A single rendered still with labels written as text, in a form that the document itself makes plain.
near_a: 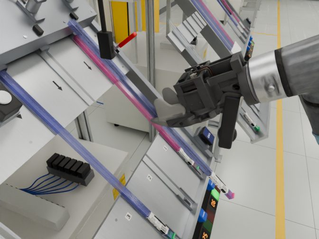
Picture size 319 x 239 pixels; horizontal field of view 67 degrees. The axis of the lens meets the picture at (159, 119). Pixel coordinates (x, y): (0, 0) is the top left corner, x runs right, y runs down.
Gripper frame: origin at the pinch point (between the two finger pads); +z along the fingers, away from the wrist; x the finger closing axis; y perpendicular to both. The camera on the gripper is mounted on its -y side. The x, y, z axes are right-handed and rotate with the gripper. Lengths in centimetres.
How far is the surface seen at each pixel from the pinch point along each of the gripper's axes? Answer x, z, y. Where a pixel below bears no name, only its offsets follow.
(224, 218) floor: -48, 31, -96
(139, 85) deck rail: -19.1, 14.2, 3.4
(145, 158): 0.0, 10.0, -9.4
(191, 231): 7.3, 3.2, -27.2
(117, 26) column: -284, 191, 27
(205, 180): -8.6, 3.3, -27.0
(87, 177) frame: -2.6, 39.9, -15.0
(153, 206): 8.3, 8.0, -17.2
